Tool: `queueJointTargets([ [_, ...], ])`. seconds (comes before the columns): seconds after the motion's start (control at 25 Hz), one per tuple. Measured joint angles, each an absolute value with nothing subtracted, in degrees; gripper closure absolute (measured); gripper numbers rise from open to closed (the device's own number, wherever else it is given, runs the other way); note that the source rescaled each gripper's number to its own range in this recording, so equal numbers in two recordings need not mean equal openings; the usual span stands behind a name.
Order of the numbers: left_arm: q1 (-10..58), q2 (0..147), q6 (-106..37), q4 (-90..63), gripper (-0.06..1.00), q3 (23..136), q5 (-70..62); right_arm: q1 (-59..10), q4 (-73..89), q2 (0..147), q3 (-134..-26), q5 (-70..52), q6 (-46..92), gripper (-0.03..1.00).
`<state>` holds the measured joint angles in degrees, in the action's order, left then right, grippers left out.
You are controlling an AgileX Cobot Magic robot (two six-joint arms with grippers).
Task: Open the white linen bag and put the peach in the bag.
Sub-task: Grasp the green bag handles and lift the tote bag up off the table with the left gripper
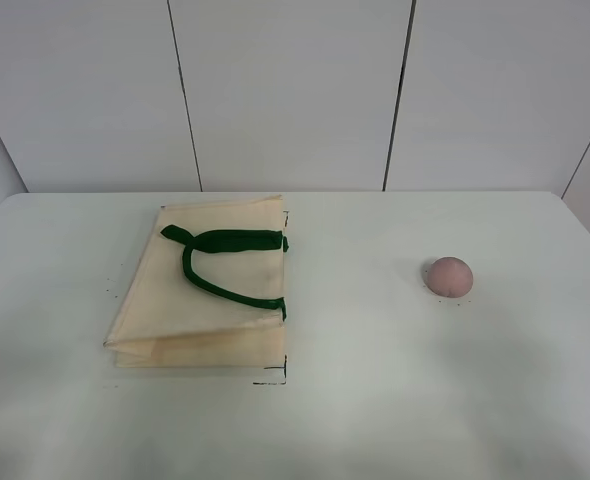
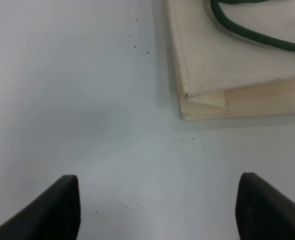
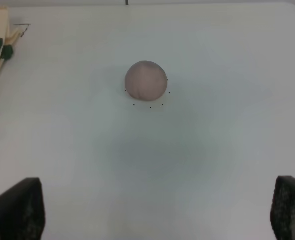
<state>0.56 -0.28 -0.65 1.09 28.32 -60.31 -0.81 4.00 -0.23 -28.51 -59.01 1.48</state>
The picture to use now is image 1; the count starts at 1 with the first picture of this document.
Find pink peach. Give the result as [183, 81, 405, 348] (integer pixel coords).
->
[423, 257, 474, 298]

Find cream linen bag green handles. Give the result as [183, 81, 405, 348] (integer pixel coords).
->
[104, 196, 288, 367]

